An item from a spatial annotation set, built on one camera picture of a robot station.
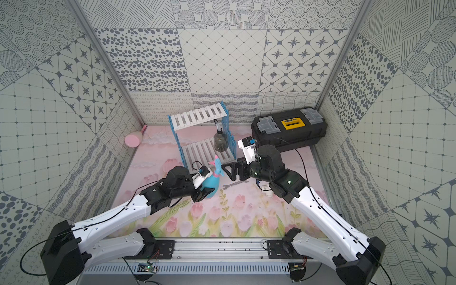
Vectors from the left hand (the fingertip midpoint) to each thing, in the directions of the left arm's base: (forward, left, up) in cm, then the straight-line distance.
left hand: (209, 178), depth 78 cm
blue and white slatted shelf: (+38, +9, -14) cm, 41 cm away
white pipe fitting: (0, -29, -15) cm, 33 cm away
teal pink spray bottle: (-3, -3, +3) cm, 5 cm away
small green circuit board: (-32, +22, -17) cm, 42 cm away
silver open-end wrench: (+5, -7, -16) cm, 18 cm away
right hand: (-1, -10, +12) cm, 16 cm away
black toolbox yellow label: (+31, -41, +1) cm, 52 cm away
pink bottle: (+30, +50, -9) cm, 59 cm away
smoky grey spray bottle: (+27, -3, -6) cm, 27 cm away
